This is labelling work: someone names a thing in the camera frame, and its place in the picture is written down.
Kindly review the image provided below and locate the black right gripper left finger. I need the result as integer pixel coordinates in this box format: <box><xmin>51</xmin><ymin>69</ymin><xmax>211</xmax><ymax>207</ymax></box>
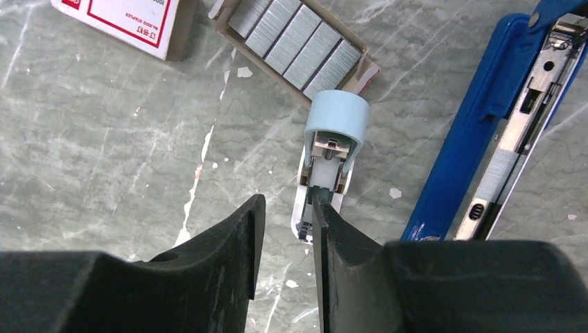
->
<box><xmin>1</xmin><ymin>194</ymin><xmax>266</xmax><ymax>332</ymax></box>

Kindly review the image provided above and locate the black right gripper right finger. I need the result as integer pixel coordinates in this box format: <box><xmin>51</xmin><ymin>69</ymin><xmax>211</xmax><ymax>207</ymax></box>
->
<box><xmin>313</xmin><ymin>196</ymin><xmax>587</xmax><ymax>332</ymax></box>

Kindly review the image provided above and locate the silver staple strip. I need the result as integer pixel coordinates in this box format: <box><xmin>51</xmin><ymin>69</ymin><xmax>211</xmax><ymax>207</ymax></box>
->
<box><xmin>475</xmin><ymin>148</ymin><xmax>519</xmax><ymax>203</ymax></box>

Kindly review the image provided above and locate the small white light-blue stapler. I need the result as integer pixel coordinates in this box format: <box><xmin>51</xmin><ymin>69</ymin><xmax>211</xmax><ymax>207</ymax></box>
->
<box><xmin>291</xmin><ymin>89</ymin><xmax>370</xmax><ymax>244</ymax></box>

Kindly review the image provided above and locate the cardboard staple tray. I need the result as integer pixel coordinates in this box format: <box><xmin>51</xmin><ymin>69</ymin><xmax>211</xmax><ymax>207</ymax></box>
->
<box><xmin>208</xmin><ymin>1</ymin><xmax>380</xmax><ymax>108</ymax></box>

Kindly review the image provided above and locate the red white staple box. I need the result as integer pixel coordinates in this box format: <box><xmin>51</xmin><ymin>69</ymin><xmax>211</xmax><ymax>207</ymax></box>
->
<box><xmin>51</xmin><ymin>0</ymin><xmax>201</xmax><ymax>62</ymax></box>

